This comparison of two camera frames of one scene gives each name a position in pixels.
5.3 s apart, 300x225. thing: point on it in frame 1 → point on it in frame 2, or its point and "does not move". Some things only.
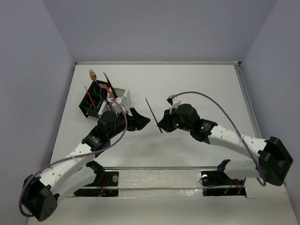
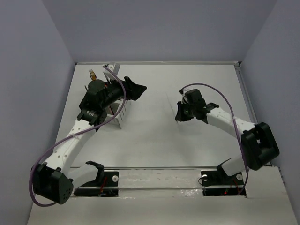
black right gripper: (165, 123) → (179, 116)
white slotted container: (120, 103) does not move
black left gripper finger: (136, 121) → (133, 91)
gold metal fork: (93, 75) does not move
